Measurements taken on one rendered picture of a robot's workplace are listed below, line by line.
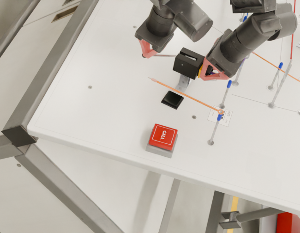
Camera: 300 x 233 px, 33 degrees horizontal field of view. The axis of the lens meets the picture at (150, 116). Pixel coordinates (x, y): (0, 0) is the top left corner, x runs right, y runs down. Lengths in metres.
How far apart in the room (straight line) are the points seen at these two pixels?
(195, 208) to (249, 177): 2.26
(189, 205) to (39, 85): 2.20
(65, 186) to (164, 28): 0.45
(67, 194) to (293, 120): 0.56
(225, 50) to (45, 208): 0.62
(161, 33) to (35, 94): 0.31
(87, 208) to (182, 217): 1.91
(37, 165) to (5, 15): 1.28
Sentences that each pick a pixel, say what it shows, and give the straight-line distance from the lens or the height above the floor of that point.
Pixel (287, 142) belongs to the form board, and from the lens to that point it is 1.14.
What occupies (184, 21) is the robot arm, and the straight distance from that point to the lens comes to 1.00.
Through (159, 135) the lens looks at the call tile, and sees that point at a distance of 1.03.
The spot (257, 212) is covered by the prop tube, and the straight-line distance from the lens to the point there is 1.37.
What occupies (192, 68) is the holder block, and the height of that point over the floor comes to 1.15.
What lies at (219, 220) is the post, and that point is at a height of 1.00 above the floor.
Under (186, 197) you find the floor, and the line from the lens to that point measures 3.22.
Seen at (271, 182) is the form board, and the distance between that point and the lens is 1.07.
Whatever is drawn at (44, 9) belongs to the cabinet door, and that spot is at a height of 0.53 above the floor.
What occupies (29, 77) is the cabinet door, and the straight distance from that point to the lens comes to 1.35.
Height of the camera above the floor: 1.66
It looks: 33 degrees down
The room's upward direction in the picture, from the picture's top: 77 degrees clockwise
